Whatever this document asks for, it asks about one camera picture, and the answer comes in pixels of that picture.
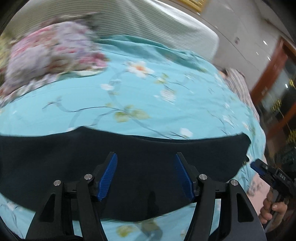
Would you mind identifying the white striped headboard cover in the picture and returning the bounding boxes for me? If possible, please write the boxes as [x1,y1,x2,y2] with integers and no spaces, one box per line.
[5,1,219,61]

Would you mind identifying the striped pink cloth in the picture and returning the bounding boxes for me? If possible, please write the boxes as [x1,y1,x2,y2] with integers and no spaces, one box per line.
[219,68,260,122]

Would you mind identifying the person's right hand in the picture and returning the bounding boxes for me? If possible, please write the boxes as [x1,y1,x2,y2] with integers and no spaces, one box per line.
[258,188,287,228]

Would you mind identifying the turquoise floral bed sheet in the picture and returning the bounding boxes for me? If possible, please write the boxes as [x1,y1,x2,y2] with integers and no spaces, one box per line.
[1,36,265,240]

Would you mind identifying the gold picture frame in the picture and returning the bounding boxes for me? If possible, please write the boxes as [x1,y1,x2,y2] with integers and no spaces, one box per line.
[174,0,209,14]

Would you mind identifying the purple pink floral pillow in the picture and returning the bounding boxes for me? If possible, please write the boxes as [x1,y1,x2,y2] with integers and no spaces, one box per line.
[1,13,107,106]

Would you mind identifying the red wooden glass cabinet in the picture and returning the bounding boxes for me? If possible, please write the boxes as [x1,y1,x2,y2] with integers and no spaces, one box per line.
[251,37,295,175]

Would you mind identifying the black pants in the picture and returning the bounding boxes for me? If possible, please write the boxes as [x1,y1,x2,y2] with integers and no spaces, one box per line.
[1,127,251,222]

